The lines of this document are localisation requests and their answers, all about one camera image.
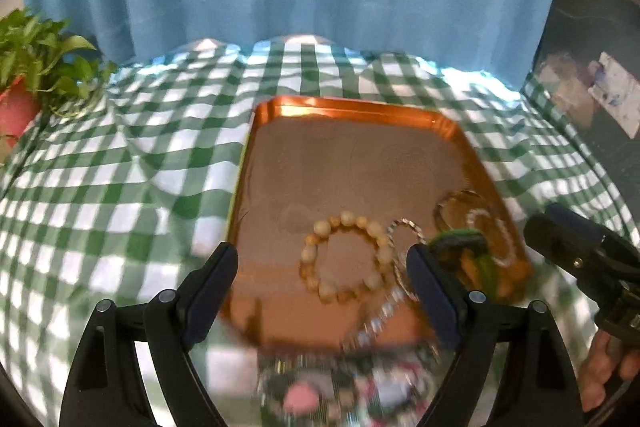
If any person's right hand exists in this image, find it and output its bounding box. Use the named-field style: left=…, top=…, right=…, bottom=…
left=580, top=331, right=640, bottom=413

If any green checkered tablecloth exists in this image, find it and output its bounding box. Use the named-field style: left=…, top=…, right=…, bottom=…
left=0, top=34, right=640, bottom=413

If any pile of bracelets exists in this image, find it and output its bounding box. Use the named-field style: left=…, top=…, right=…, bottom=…
left=255, top=189, right=531, bottom=415

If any paper label on bin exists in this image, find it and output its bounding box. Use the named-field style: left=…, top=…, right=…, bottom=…
left=587, top=52, right=640, bottom=132

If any dark plastic storage bin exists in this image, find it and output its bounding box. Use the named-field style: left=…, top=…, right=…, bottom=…
left=530, top=0, right=640, bottom=148

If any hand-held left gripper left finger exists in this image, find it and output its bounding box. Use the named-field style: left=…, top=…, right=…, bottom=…
left=59, top=242, right=240, bottom=427

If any green plant in red pot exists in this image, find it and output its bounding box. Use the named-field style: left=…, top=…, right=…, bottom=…
left=0, top=7, right=118, bottom=152

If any green bangle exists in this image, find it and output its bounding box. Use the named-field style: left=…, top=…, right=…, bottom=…
left=430, top=229, right=501, bottom=300

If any copper tray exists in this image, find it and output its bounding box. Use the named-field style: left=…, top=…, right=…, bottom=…
left=217, top=96, right=533, bottom=353

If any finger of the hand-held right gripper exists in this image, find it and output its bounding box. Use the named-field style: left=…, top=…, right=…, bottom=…
left=524, top=213, right=640, bottom=303
left=545, top=203, right=608, bottom=243

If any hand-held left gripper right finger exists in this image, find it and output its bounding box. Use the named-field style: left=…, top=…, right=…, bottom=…
left=406, top=244, right=586, bottom=427

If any wooden bead bracelet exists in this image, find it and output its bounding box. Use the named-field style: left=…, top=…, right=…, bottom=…
left=298, top=211, right=396, bottom=304

